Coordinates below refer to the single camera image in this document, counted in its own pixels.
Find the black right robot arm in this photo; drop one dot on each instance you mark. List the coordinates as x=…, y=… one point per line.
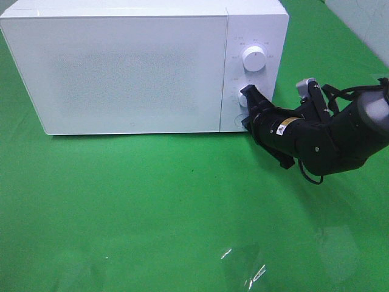
x=331, y=131

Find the green table cloth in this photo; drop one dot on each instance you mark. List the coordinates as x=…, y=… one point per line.
x=203, y=212

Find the white round knob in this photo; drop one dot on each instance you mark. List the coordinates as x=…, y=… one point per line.
x=254, y=58
x=242, y=100

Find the white microwave door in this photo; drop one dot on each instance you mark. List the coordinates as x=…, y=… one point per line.
x=121, y=75

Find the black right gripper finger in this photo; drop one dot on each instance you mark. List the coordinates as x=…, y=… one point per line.
x=256, y=102
x=285, y=160

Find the white microwave oven body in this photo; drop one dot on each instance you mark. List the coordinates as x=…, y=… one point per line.
x=248, y=23

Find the round door release button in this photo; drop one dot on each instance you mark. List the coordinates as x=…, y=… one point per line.
x=239, y=120

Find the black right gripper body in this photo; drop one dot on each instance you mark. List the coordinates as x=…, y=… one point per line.
x=295, y=132

